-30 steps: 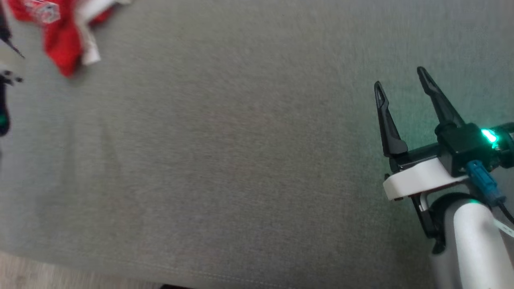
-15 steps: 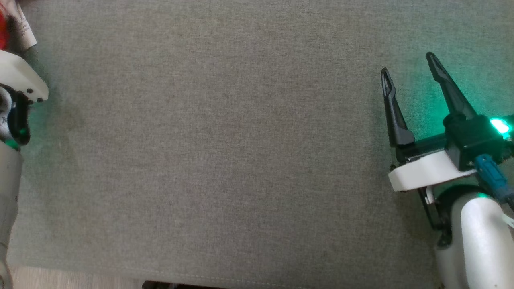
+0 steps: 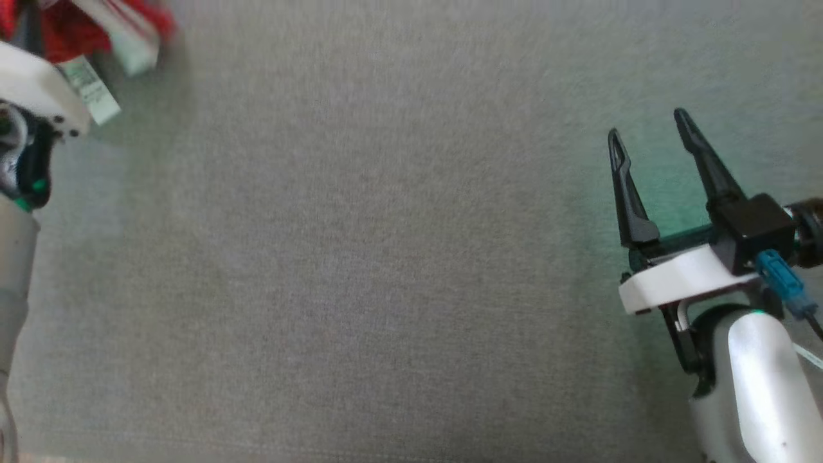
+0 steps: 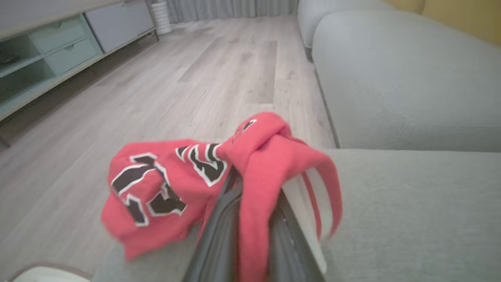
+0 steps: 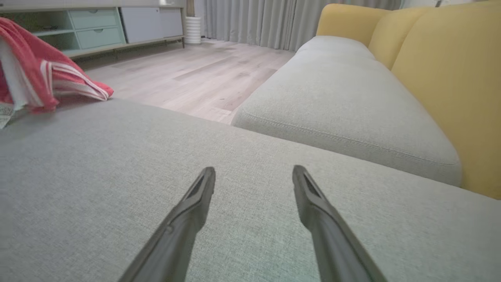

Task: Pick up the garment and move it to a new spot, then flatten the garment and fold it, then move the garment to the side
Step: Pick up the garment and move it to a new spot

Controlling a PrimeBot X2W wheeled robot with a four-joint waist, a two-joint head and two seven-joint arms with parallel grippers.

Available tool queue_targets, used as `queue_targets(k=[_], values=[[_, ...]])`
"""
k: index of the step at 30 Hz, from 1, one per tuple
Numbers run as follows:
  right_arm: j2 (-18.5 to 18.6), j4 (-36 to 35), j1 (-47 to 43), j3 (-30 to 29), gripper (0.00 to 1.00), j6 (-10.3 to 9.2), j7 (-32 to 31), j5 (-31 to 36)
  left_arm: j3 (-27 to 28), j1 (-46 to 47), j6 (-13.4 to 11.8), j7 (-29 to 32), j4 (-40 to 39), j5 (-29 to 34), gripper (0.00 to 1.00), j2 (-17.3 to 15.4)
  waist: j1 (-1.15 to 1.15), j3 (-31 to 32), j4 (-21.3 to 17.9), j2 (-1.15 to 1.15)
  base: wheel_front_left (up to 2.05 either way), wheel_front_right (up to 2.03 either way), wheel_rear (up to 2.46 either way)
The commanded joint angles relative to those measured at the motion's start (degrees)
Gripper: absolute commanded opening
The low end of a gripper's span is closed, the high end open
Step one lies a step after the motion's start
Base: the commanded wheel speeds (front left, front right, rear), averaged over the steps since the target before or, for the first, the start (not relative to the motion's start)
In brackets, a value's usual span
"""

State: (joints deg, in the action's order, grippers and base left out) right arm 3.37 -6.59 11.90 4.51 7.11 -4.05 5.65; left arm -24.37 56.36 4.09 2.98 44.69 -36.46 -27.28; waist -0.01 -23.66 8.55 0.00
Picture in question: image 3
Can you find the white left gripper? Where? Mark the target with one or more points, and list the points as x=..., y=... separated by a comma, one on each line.
x=32, y=83

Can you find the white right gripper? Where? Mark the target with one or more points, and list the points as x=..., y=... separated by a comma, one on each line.
x=681, y=280

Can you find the red lettered basketball jersey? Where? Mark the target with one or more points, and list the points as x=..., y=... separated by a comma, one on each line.
x=77, y=29

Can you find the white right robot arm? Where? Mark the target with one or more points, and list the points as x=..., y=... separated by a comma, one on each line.
x=759, y=386

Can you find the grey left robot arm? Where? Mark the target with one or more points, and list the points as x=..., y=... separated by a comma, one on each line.
x=16, y=289

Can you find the large grey sofa seat cushion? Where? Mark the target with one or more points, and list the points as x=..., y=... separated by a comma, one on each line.
x=386, y=257

